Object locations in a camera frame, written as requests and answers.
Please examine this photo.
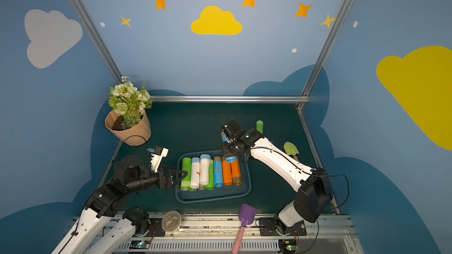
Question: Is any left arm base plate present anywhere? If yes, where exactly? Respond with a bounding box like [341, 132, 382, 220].
[137, 218, 165, 238]

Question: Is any green toy trowel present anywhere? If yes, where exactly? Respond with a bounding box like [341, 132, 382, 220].
[284, 142, 299, 161]

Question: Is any blue trash bag roll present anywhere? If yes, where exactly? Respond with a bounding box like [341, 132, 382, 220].
[225, 156, 238, 163]
[214, 156, 223, 188]

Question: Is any right controller board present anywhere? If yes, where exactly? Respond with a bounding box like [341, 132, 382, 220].
[278, 240, 299, 254]

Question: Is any flower pot with plant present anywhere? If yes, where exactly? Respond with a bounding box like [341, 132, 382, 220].
[105, 76, 153, 147]

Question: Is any left controller board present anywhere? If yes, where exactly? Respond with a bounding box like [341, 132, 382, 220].
[129, 241, 151, 250]

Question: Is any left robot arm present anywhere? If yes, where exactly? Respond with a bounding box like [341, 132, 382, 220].
[53, 155, 188, 254]

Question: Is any white trash bag roll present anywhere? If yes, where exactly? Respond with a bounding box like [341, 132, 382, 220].
[200, 154, 211, 186]
[190, 157, 200, 189]

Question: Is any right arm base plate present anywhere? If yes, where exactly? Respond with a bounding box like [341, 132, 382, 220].
[257, 218, 307, 236]

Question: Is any purple toy shovel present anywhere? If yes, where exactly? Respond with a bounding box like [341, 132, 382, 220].
[231, 203, 256, 254]

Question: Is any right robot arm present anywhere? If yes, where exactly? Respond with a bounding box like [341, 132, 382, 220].
[222, 119, 333, 235]

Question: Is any clear plastic lidded cup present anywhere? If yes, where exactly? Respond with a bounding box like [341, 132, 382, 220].
[161, 210, 182, 233]

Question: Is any orange trash bag roll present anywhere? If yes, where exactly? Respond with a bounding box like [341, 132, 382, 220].
[221, 157, 233, 186]
[230, 160, 242, 186]

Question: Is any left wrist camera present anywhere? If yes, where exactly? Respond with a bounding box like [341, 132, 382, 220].
[147, 146, 168, 173]

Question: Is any controller board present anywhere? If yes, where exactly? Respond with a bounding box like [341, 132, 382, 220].
[129, 241, 151, 250]
[278, 240, 299, 254]

